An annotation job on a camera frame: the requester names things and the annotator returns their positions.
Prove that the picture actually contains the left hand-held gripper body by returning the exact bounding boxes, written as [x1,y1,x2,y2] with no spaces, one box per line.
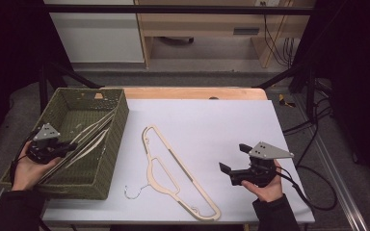
[25,123,63,165]

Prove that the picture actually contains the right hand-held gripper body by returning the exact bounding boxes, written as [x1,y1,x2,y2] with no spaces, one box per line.
[229,141,295,188]

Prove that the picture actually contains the olive green woven basket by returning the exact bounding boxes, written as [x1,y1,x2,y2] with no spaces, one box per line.
[0,87,130,200]

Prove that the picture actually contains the person's right hand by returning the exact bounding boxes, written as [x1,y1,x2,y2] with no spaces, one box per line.
[241,160,284,203]

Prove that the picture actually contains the person's left hand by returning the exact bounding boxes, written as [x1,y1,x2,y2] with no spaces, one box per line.
[12,142,64,191]

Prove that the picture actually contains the white table sheet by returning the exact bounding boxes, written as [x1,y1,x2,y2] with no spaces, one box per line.
[41,98,316,224]

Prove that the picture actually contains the yellow and black tool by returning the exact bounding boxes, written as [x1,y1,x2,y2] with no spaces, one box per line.
[277,93,297,109]

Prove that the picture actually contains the wooden table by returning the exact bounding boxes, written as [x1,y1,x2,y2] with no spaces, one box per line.
[102,86,269,101]

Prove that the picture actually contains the white cabinet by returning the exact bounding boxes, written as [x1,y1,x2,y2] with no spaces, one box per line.
[43,0,145,64]

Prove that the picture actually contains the black curtain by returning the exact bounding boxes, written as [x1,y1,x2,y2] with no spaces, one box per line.
[0,0,75,155]
[293,0,370,193]

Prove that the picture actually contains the light wooden desk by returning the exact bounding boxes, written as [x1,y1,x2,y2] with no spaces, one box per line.
[134,0,316,69]

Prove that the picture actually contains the left hand-held gripper cable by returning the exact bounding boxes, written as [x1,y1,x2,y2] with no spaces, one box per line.
[9,129,42,189]

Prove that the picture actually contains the hand-held gripper cable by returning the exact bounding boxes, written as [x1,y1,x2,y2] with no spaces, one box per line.
[275,165,339,212]
[9,129,42,189]

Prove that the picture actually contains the black frame strut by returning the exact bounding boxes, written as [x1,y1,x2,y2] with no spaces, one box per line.
[38,61,102,114]
[253,64,317,120]

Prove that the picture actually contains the right hand-held gripper cable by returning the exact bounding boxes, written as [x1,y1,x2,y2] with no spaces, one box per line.
[275,165,339,212]

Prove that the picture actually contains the black floor cables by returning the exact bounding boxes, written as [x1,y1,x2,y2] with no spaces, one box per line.
[282,78,334,167]

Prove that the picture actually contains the black hanging cables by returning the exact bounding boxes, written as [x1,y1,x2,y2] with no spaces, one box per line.
[260,1,296,67]

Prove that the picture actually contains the black horizontal frame bar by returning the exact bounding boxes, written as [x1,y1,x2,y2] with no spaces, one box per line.
[42,4,314,15]

